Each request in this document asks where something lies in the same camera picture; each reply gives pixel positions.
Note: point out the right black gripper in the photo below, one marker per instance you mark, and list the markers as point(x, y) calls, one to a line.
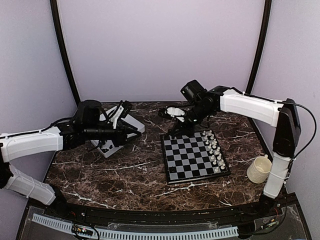
point(183, 130)

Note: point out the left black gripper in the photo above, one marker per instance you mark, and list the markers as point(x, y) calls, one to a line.
point(121, 134)

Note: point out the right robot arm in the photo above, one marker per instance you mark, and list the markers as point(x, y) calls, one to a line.
point(280, 114)

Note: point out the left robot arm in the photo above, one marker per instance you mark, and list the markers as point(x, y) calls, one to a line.
point(62, 135)

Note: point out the black pieces pile in tray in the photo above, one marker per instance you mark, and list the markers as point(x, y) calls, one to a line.
point(106, 148)

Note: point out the black white chess board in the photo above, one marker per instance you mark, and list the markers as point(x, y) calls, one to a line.
point(189, 157)

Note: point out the white chess pieces row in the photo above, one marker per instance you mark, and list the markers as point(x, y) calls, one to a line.
point(214, 152)

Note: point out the white plastic tray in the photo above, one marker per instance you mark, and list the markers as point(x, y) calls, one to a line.
point(129, 121)

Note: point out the cream ribbed mug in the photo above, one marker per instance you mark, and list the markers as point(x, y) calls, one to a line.
point(259, 169)

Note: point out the black front rail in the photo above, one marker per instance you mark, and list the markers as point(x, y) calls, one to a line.
point(224, 215)

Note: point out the white cable duct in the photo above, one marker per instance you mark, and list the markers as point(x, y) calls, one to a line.
point(121, 231)

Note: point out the right black frame post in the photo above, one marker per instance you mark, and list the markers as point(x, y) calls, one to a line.
point(260, 46)

